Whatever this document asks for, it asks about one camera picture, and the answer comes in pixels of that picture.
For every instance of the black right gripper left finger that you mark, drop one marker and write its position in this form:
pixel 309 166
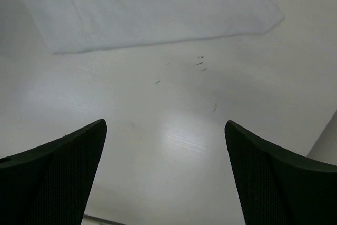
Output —
pixel 51 183

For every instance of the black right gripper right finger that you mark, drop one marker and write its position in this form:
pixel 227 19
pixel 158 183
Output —
pixel 277 186

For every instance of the white skirt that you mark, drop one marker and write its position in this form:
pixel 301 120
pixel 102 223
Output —
pixel 76 26

